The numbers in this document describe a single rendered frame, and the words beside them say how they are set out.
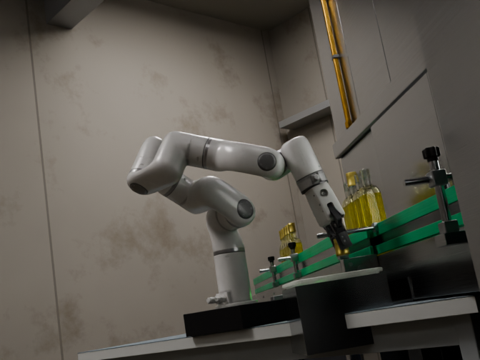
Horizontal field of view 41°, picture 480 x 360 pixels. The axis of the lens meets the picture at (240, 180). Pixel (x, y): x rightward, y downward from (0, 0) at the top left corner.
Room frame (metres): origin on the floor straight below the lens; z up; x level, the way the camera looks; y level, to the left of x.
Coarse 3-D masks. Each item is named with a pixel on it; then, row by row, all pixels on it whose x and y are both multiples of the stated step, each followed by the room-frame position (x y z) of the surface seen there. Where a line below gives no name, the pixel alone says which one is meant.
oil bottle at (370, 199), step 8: (360, 192) 1.85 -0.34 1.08; (368, 192) 1.83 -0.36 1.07; (376, 192) 1.84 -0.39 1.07; (360, 200) 1.86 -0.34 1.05; (368, 200) 1.83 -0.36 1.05; (376, 200) 1.84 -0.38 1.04; (360, 208) 1.88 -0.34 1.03; (368, 208) 1.83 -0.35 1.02; (376, 208) 1.84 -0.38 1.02; (368, 216) 1.83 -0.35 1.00; (376, 216) 1.84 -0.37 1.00; (384, 216) 1.84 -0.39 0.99; (368, 224) 1.84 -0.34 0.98
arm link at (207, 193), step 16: (208, 176) 1.77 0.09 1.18; (176, 192) 1.79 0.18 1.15; (192, 192) 1.77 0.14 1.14; (208, 192) 1.75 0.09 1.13; (224, 192) 1.78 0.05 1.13; (240, 192) 1.82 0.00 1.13; (192, 208) 1.81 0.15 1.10; (208, 208) 1.78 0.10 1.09; (224, 208) 1.78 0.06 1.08; (240, 208) 1.80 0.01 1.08; (240, 224) 1.82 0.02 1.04
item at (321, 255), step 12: (324, 240) 1.91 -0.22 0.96; (312, 252) 2.09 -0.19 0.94; (324, 252) 1.95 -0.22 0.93; (288, 264) 2.50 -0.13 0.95; (300, 264) 2.31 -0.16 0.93; (312, 264) 2.12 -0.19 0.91; (324, 264) 1.97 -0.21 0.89; (264, 276) 3.09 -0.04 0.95; (276, 276) 2.80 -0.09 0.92; (288, 276) 2.54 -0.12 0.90; (264, 288) 3.14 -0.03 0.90
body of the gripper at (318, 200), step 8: (320, 184) 1.56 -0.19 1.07; (328, 184) 1.57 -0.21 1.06; (304, 192) 1.60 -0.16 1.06; (312, 192) 1.57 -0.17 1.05; (320, 192) 1.57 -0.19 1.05; (328, 192) 1.56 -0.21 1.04; (312, 200) 1.59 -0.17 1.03; (320, 200) 1.56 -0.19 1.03; (328, 200) 1.56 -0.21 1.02; (336, 200) 1.56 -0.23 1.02; (312, 208) 1.62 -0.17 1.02; (320, 208) 1.57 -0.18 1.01; (328, 208) 1.56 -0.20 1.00; (336, 208) 1.56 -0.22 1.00; (320, 216) 1.59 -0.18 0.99; (328, 216) 1.56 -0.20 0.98; (320, 224) 1.63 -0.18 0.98; (328, 224) 1.59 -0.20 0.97
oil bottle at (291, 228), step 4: (288, 224) 2.94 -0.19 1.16; (292, 224) 2.94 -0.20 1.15; (288, 228) 2.95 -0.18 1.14; (292, 228) 2.94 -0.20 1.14; (292, 232) 2.94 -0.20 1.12; (292, 236) 2.94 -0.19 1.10; (292, 240) 2.93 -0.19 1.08; (296, 240) 2.93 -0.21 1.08; (300, 240) 2.93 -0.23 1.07; (296, 244) 2.93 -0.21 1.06; (300, 244) 2.93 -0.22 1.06; (296, 248) 2.92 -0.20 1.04; (300, 248) 2.93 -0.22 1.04; (296, 252) 2.92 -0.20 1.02; (300, 252) 2.93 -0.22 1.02
